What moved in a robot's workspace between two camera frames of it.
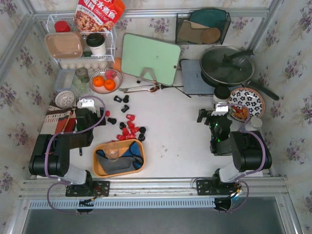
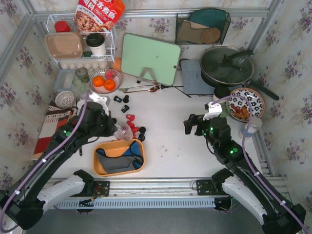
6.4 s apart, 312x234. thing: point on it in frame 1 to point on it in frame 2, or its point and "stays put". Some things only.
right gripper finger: [204, 113] to [193, 121]
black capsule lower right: [141, 137] stays put
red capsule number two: [130, 125] stays put
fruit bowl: [105, 81] stays put
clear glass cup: [111, 150] to [124, 132]
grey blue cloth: [132, 158] stays put
